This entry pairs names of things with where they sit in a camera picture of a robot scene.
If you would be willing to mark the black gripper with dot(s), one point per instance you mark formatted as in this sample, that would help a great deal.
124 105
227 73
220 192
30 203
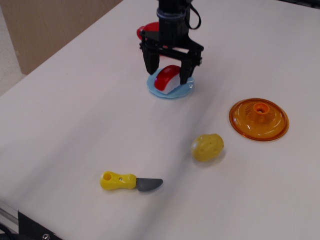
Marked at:
173 40

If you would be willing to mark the red and white toy sushi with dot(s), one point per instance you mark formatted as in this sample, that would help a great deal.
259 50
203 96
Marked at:
168 79

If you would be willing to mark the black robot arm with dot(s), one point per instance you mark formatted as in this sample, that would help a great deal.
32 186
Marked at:
172 3

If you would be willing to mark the light blue toy plate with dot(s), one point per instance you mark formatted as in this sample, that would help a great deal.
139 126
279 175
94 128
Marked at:
178 92

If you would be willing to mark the red plastic toy cup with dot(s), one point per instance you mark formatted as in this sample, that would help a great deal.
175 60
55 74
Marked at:
150 27

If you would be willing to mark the yellow toy potato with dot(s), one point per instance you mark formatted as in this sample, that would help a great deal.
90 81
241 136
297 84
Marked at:
206 147

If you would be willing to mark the orange transparent plastic lid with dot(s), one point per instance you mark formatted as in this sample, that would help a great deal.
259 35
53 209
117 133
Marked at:
259 119

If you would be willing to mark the yellow handled toy knife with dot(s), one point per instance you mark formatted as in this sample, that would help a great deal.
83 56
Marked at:
112 181

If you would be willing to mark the black metal corner bracket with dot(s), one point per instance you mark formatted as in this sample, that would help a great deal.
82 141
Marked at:
30 228

